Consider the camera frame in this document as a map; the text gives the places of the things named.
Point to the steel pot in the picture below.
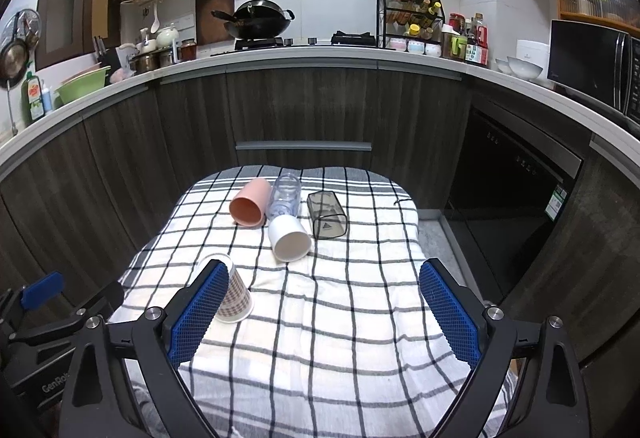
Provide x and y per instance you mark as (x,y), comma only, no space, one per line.
(169,56)
(145,62)

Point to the red label sauce bottle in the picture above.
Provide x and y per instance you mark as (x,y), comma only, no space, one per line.
(477,45)

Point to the black spice rack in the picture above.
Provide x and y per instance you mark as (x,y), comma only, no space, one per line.
(410,17)

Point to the clear plastic cup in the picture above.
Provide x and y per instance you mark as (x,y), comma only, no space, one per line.
(285,195)

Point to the white teapot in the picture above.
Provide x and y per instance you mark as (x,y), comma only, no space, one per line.
(167,37)

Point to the brown cutting board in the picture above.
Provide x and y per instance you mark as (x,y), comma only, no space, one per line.
(210,12)

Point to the white ladle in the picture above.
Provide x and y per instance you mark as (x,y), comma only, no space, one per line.
(155,22)

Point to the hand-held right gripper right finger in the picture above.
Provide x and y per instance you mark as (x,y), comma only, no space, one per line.
(450,318)

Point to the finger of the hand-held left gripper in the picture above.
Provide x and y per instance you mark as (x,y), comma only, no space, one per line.
(90,305)
(42,290)

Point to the white rice cooker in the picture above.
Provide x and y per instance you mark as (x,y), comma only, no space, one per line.
(532,48)

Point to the small white bowl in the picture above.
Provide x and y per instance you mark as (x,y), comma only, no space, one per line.
(502,65)

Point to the black knife block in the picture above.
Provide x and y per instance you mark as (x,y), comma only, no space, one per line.
(107,55)

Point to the grey transparent square cup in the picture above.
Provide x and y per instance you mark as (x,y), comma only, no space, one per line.
(327,218)

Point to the large white bowl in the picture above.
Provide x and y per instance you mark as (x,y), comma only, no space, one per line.
(525,67)

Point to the glass jar red contents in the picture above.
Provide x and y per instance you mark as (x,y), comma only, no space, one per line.
(188,51)

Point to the black dishwasher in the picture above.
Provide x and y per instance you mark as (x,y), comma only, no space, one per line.
(510,198)

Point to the green dish soap bottle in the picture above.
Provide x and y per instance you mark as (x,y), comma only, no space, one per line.
(34,97)

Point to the red lid jar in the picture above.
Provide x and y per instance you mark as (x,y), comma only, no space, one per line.
(456,22)

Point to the black gas stove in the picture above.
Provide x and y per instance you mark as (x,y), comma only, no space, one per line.
(260,43)

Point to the pink cup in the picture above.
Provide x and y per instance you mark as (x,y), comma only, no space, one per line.
(247,208)

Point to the black white checked cloth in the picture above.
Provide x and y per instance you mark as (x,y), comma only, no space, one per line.
(325,318)

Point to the white cup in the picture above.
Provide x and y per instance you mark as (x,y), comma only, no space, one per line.
(290,240)

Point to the black microwave oven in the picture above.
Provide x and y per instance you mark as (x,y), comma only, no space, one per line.
(590,62)

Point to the green plastic basin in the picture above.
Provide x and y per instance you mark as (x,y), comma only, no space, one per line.
(82,85)

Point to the hanging frying pan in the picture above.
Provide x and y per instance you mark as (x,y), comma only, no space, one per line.
(14,57)

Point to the checked paper cup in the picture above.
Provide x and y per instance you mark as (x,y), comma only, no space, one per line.
(237,298)

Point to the blue white bottle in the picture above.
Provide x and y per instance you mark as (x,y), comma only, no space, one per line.
(47,98)

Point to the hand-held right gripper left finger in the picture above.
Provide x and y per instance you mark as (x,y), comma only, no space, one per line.
(196,315)

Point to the black wok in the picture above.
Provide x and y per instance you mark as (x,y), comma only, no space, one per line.
(260,20)

